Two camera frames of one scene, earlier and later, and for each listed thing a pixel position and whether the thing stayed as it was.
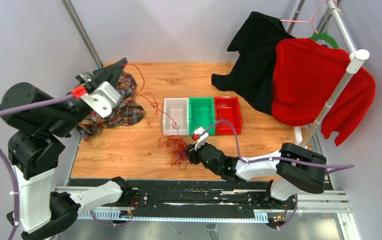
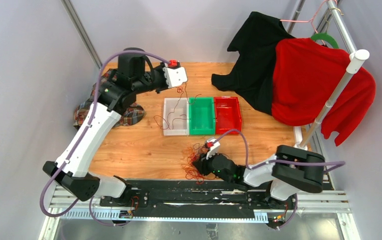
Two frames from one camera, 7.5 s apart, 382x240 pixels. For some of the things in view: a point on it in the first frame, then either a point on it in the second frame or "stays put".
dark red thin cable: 139,94 → 161,122
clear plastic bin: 175,116 stays put
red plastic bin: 228,108 stays put
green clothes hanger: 325,36 stays put
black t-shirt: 252,76 stays put
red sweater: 306,74 stays put
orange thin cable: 178,154 → 191,171
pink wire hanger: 311,20 stays put
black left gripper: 112,72 → 160,68
